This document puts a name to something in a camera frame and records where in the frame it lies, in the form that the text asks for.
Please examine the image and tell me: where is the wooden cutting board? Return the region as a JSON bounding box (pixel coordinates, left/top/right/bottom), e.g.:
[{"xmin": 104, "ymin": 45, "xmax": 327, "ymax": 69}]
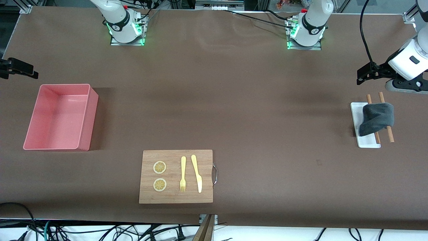
[{"xmin": 138, "ymin": 149, "xmax": 218, "ymax": 205}]

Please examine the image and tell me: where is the grey metal box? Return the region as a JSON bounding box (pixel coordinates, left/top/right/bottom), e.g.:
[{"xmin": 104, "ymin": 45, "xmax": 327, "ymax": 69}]
[{"xmin": 195, "ymin": 0, "xmax": 244, "ymax": 10}]

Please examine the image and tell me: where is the black table cable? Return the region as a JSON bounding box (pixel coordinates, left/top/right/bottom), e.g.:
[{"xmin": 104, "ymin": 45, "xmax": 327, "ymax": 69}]
[
  {"xmin": 266, "ymin": 9, "xmax": 301, "ymax": 21},
  {"xmin": 221, "ymin": 9, "xmax": 296, "ymax": 29}
]

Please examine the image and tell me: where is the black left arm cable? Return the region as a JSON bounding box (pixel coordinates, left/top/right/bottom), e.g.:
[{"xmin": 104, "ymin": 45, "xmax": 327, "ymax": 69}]
[{"xmin": 359, "ymin": 0, "xmax": 375, "ymax": 66}]

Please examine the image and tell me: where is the aluminium frame profile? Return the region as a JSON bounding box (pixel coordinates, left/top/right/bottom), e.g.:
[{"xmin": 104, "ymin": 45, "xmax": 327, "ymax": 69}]
[{"xmin": 403, "ymin": 0, "xmax": 428, "ymax": 24}]

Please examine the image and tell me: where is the yellow plastic knife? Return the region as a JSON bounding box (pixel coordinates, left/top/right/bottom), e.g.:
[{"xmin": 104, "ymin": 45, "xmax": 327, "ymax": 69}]
[{"xmin": 191, "ymin": 154, "xmax": 203, "ymax": 193}]

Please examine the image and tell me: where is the pink plastic bin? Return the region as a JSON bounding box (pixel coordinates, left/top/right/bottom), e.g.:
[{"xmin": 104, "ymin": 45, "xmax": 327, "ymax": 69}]
[{"xmin": 23, "ymin": 84, "xmax": 99, "ymax": 152}]

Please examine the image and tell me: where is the white rectangular tray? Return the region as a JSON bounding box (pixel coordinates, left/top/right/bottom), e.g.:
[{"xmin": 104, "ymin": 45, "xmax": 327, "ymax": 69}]
[{"xmin": 350, "ymin": 102, "xmax": 382, "ymax": 149}]

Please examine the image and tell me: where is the grey and pink cloth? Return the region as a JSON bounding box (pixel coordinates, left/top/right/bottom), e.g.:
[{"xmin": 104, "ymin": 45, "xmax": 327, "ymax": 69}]
[{"xmin": 358, "ymin": 102, "xmax": 395, "ymax": 137}]

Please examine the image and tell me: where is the wooden beam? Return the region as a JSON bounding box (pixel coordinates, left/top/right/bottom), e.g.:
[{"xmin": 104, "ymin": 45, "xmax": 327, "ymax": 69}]
[{"xmin": 192, "ymin": 214, "xmax": 216, "ymax": 241}]

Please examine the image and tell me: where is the aluminium frame enclosure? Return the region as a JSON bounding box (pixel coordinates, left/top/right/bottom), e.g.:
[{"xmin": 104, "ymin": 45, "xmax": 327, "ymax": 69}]
[{"xmin": 18, "ymin": 0, "xmax": 33, "ymax": 14}]

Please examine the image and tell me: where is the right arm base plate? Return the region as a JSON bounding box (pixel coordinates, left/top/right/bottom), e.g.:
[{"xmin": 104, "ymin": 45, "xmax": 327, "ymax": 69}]
[{"xmin": 110, "ymin": 13, "xmax": 147, "ymax": 46}]

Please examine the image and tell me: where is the yellow plastic fork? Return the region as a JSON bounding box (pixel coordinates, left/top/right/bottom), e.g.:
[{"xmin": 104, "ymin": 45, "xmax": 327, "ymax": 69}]
[{"xmin": 180, "ymin": 156, "xmax": 187, "ymax": 192}]

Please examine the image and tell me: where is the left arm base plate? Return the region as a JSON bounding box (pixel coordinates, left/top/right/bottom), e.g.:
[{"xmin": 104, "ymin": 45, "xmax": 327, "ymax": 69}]
[{"xmin": 287, "ymin": 17, "xmax": 322, "ymax": 51}]

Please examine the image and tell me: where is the black looped cable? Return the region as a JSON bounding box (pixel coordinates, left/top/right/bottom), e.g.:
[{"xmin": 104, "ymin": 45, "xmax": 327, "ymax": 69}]
[{"xmin": 0, "ymin": 202, "xmax": 35, "ymax": 241}]

